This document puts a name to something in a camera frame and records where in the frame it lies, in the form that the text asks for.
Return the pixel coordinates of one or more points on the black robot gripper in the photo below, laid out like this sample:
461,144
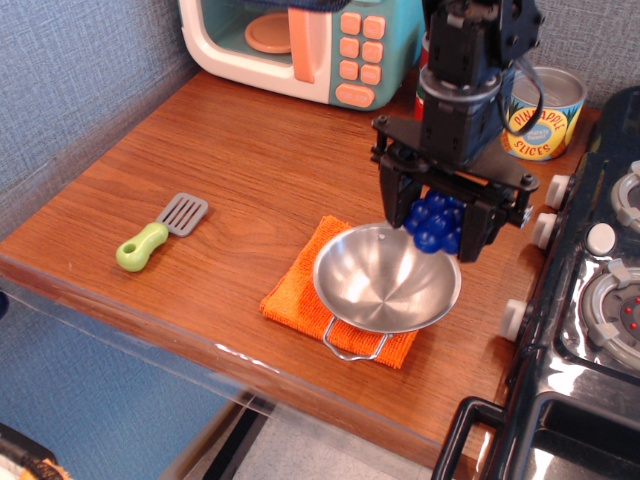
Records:
455,150

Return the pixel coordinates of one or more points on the blue toy grapes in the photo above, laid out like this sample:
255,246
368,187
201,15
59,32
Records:
435,223

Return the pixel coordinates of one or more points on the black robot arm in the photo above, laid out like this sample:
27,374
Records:
475,50

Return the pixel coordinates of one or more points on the orange cloth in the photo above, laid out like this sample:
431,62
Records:
294,303

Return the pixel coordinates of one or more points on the tomato sauce can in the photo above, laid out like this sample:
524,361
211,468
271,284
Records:
422,66

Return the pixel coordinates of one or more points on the toy microwave teal and white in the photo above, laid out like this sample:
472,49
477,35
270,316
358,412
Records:
353,56

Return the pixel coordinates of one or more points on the pineapple slices can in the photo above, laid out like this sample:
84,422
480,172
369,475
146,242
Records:
564,95

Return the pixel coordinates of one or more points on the orange plate in microwave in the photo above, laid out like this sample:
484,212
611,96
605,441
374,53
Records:
269,34

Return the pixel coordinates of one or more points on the black toy stove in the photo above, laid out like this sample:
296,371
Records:
572,410

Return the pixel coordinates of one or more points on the silver pot with handles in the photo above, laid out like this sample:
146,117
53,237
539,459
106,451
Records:
373,278

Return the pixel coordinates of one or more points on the grey spatula with green handle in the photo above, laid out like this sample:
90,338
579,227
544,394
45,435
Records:
179,218

